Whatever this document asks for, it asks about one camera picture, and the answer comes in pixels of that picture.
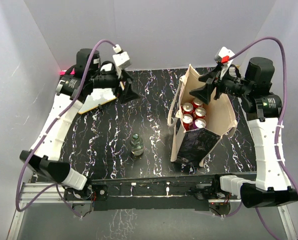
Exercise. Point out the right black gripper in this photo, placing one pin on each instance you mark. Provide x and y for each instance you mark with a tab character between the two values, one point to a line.
204	92

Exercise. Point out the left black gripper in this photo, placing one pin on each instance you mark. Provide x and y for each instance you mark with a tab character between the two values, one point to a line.
129	92

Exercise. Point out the red cola can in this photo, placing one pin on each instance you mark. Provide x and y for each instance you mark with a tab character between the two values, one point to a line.
187	109
199	113
197	103
187	121

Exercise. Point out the red cola can front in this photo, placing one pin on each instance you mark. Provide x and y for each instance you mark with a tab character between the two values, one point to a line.
187	109

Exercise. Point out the purple soda can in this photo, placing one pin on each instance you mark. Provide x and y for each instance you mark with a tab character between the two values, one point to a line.
199	123

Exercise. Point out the clear glass bottle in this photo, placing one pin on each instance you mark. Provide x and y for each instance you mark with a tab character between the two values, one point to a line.
137	145

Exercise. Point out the beige canvas tote bag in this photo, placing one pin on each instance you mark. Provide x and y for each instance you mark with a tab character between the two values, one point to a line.
192	146

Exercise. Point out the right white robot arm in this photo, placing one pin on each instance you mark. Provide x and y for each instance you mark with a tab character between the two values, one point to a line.
263	109

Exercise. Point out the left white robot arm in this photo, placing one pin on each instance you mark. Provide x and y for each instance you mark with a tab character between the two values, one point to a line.
73	89

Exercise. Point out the pink red marker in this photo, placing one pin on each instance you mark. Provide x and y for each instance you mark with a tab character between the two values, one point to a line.
63	72

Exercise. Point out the small whiteboard orange frame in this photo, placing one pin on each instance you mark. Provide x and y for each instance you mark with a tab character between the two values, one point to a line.
88	98

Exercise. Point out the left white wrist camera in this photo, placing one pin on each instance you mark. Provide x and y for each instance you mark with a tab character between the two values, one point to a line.
121	59

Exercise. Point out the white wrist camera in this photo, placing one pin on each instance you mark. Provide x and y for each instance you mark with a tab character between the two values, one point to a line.
223	57
121	59

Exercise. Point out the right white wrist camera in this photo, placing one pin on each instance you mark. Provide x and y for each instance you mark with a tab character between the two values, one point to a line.
223	57

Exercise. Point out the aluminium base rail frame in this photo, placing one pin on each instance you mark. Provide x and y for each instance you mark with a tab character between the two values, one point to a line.
154	208

